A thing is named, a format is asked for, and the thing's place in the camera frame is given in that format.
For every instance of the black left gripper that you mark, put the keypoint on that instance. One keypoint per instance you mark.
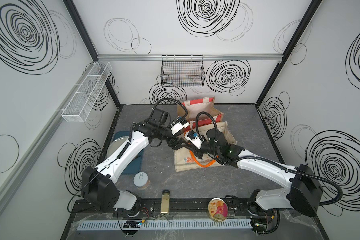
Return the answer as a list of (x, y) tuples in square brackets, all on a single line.
[(177, 145)]

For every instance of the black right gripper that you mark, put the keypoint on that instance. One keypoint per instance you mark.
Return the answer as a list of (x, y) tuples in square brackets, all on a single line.
[(196, 150)]

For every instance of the beige floral canvas tote bag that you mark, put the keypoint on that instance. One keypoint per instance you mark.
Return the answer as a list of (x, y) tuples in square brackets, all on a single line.
[(186, 160)]

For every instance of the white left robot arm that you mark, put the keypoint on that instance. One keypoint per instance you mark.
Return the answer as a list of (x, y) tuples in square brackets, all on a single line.
[(99, 183)]

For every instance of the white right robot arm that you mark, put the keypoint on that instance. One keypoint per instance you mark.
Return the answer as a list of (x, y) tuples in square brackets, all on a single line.
[(299, 188)]

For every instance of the white lidded jar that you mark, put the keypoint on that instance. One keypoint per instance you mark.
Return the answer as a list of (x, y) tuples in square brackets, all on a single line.
[(141, 180)]

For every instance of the glass spice bottle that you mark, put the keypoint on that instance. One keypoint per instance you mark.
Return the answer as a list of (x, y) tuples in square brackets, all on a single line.
[(165, 202)]

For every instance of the grey round plate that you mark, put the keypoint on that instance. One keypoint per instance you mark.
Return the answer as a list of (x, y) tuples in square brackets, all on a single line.
[(116, 144)]

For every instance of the round pink tin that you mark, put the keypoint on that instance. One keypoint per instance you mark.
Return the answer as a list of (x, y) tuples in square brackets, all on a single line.
[(218, 210)]

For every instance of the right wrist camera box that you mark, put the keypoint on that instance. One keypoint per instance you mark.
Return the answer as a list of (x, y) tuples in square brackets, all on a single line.
[(194, 138)]

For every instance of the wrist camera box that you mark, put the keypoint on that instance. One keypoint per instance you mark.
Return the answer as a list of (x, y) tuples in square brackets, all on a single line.
[(194, 138), (179, 124)]

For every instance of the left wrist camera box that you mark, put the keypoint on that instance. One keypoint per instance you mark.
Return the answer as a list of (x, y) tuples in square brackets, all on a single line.
[(179, 124)]

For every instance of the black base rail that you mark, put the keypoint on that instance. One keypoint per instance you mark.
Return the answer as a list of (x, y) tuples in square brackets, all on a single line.
[(151, 207)]

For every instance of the black wire wall basket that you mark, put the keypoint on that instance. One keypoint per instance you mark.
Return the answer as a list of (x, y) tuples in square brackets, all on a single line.
[(183, 74)]

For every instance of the white slotted cable duct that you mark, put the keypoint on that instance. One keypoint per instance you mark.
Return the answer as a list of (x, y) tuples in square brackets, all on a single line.
[(192, 224)]

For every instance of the aluminium wall rail back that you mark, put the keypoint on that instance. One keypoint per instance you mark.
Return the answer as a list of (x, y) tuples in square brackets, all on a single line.
[(190, 57)]

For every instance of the aluminium wall rail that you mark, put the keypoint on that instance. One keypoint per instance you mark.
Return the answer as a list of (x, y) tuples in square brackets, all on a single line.
[(28, 159), (190, 57)]

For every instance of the white wire wall shelf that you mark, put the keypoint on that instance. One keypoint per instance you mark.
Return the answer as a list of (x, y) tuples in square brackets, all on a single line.
[(88, 91)]

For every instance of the aluminium wall rail left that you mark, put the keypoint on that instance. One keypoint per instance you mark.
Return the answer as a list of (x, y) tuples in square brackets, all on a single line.
[(28, 159)]

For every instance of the black corner frame post left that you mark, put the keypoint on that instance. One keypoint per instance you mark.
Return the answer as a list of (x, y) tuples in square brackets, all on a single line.
[(75, 16)]

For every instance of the black corner frame post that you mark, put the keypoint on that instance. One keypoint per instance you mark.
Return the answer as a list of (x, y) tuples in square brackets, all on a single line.
[(75, 16), (306, 19)]

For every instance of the black corner frame post right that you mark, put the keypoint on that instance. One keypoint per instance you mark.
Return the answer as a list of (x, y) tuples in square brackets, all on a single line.
[(306, 19)]

